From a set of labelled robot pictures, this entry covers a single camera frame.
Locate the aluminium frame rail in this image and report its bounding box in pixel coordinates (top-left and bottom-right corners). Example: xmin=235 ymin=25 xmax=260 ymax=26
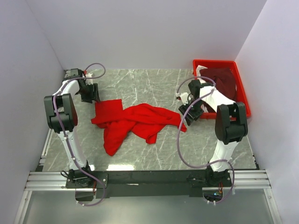
xmin=24 ymin=170 xmax=271 ymax=191

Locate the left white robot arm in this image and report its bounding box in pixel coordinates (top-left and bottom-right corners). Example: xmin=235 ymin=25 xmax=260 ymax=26
xmin=43 ymin=69 xmax=100 ymax=186

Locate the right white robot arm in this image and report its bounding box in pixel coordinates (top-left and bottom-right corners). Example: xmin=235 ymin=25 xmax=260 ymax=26
xmin=176 ymin=76 xmax=248 ymax=182

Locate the red t shirt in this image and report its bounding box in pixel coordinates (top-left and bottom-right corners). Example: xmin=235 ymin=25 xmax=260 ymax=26
xmin=91 ymin=99 xmax=181 ymax=156

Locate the red plastic bin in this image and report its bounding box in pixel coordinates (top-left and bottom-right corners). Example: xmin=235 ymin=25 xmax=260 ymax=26
xmin=192 ymin=59 xmax=251 ymax=118

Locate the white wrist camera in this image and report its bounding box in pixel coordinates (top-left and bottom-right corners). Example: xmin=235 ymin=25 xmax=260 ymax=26
xmin=176 ymin=92 xmax=192 ymax=105
xmin=85 ymin=71 xmax=94 ymax=85

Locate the dark maroon t shirt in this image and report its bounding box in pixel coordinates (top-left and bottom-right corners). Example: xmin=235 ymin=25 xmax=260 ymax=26
xmin=199 ymin=68 xmax=236 ymax=101

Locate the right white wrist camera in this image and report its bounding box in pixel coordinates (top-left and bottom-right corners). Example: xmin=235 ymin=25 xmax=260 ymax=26
xmin=176 ymin=92 xmax=192 ymax=105

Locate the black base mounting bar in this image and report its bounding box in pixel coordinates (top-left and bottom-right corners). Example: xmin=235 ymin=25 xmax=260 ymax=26
xmin=65 ymin=168 xmax=232 ymax=198

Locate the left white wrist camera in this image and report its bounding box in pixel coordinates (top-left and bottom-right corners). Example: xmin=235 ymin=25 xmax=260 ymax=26
xmin=85 ymin=71 xmax=94 ymax=85

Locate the white pink t shirt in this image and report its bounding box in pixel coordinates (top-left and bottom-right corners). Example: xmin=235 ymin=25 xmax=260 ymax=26
xmin=195 ymin=65 xmax=207 ymax=83

